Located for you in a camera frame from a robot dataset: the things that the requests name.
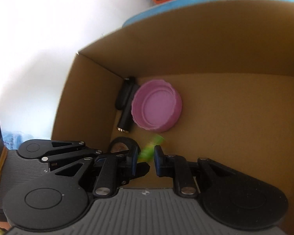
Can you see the pink plastic lid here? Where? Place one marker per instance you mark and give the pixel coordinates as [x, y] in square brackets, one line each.
[156, 106]

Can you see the blue water jug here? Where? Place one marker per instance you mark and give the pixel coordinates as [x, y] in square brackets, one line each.
[12, 140]

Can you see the black tape roll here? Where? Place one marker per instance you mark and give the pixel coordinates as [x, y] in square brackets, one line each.
[120, 144]

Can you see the large brown cardboard box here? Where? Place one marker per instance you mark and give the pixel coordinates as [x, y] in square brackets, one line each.
[232, 62]

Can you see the black cylinder yellow label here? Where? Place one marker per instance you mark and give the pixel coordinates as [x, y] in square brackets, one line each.
[123, 103]

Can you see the green dropper bottle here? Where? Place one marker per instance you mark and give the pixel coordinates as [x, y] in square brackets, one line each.
[147, 153]

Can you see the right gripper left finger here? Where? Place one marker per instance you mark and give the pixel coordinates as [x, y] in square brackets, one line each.
[131, 161]

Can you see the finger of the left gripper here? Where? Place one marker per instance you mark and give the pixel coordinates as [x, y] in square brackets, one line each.
[52, 151]

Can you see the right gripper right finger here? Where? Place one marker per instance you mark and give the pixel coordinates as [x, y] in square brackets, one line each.
[158, 160]

